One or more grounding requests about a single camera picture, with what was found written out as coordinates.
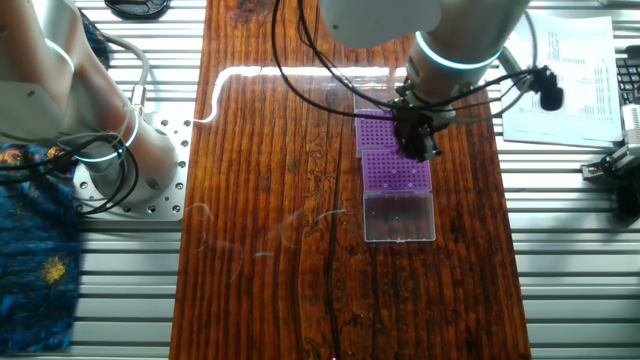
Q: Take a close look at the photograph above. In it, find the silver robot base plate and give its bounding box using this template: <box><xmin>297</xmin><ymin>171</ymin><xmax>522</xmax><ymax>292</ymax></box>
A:
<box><xmin>72</xmin><ymin>112</ymin><xmax>190</xmax><ymax>222</ymax></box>

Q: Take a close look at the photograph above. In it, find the blue starry patterned cloth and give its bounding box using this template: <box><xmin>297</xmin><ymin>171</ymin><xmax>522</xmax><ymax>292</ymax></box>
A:
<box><xmin>0</xmin><ymin>9</ymin><xmax>114</xmax><ymax>356</ymax></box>

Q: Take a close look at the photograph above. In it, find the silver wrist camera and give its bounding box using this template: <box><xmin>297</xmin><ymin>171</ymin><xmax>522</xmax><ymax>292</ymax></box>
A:
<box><xmin>497</xmin><ymin>45</ymin><xmax>535</xmax><ymax>84</ymax></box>

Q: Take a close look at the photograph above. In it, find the white ribbed block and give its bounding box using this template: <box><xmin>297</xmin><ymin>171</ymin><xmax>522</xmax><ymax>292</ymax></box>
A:
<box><xmin>621</xmin><ymin>103</ymin><xmax>640</xmax><ymax>146</ymax></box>

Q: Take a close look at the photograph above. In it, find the purple pipette tip box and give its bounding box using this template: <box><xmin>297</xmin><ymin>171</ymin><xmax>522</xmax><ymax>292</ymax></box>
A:
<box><xmin>352</xmin><ymin>75</ymin><xmax>419</xmax><ymax>159</ymax></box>
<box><xmin>360</xmin><ymin>148</ymin><xmax>437</xmax><ymax>244</ymax></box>

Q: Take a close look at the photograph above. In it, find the black base cable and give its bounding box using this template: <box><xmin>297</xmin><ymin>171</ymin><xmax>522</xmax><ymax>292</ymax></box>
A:
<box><xmin>0</xmin><ymin>132</ymin><xmax>140</xmax><ymax>217</ymax></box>

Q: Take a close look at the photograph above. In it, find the black keyboard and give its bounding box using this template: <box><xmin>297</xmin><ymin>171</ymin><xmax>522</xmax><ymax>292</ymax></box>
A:
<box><xmin>614</xmin><ymin>54</ymin><xmax>640</xmax><ymax>106</ymax></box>

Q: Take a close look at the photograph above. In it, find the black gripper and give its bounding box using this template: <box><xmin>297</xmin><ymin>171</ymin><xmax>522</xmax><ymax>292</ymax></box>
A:
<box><xmin>393</xmin><ymin>112</ymin><xmax>444</xmax><ymax>163</ymax></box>

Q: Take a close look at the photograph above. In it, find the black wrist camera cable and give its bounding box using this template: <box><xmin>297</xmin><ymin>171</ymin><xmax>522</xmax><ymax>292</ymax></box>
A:
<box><xmin>271</xmin><ymin>0</ymin><xmax>565</xmax><ymax>121</ymax></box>

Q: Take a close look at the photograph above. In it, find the brown wooden board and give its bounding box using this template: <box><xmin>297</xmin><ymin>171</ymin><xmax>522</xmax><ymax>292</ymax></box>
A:
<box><xmin>168</xmin><ymin>0</ymin><xmax>532</xmax><ymax>360</ymax></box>

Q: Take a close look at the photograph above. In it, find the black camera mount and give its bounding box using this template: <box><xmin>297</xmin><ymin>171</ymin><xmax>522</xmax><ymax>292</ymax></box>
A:
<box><xmin>613</xmin><ymin>182</ymin><xmax>640</xmax><ymax>221</ymax></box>

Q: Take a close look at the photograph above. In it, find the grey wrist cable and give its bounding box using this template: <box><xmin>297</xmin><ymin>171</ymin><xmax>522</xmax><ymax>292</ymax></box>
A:
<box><xmin>447</xmin><ymin>12</ymin><xmax>539</xmax><ymax>125</ymax></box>

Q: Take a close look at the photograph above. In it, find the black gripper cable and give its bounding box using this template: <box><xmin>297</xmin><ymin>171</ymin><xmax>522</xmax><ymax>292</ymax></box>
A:
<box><xmin>298</xmin><ymin>0</ymin><xmax>401</xmax><ymax>109</ymax></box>

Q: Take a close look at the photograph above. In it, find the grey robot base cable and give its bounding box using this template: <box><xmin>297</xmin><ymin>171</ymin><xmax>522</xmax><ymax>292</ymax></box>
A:
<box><xmin>99</xmin><ymin>33</ymin><xmax>151</xmax><ymax>117</ymax></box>

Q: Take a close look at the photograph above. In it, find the printed white paper sheet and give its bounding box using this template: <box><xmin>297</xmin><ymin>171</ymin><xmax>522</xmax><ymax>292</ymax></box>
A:
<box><xmin>497</xmin><ymin>14</ymin><xmax>625</xmax><ymax>150</ymax></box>

